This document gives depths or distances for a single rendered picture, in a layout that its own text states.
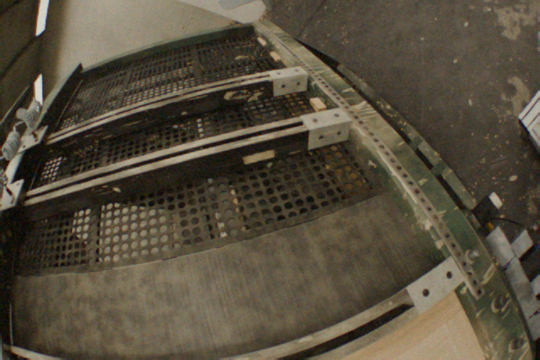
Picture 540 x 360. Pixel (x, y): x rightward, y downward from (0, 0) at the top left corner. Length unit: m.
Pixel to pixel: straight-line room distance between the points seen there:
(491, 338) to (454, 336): 0.10
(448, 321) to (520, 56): 1.40
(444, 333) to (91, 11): 6.03
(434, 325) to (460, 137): 1.15
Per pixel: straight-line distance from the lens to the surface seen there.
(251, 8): 4.06
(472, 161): 1.48
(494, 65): 1.62
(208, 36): 1.53
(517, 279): 0.72
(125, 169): 0.67
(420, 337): 0.52
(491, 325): 0.60
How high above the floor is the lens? 1.43
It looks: 33 degrees down
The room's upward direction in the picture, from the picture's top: 79 degrees counter-clockwise
